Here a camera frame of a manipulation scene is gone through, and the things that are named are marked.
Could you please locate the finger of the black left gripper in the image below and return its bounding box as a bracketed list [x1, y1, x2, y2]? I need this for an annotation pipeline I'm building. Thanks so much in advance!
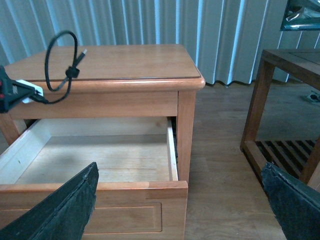
[0, 65, 36, 114]

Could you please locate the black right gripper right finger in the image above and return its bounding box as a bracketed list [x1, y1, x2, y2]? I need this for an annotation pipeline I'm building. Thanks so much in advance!
[261, 162, 320, 240]

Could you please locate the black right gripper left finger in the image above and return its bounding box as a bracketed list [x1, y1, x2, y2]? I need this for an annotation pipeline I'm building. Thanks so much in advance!
[0, 162, 99, 240]

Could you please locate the white charger with black cable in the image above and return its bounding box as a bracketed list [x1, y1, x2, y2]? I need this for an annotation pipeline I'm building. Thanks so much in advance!
[13, 30, 87, 105]

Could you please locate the wooden drawer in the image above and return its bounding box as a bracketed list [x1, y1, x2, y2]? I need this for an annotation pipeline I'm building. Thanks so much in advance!
[0, 117, 188, 240]

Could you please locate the wooden nightstand cabinet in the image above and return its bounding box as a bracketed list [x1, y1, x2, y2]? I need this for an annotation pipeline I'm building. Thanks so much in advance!
[0, 43, 206, 186]

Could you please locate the light blue pleated curtain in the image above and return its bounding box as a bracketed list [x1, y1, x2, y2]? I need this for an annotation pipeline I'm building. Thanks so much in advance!
[0, 0, 320, 85]

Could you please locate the dark framed glass object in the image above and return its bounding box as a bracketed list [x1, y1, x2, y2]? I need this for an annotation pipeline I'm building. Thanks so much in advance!
[280, 0, 320, 31]

